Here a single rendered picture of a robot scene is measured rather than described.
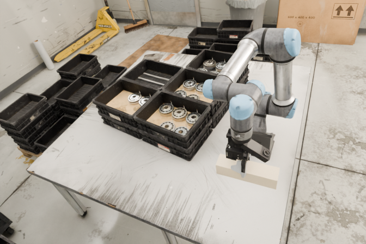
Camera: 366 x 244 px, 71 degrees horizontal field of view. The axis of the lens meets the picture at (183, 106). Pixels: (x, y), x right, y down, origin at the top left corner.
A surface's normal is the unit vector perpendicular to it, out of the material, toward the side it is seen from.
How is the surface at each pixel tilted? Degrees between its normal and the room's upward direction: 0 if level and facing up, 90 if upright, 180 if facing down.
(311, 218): 0
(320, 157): 0
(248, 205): 0
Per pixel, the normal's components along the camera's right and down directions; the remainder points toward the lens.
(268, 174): -0.15, -0.75
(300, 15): -0.43, 0.44
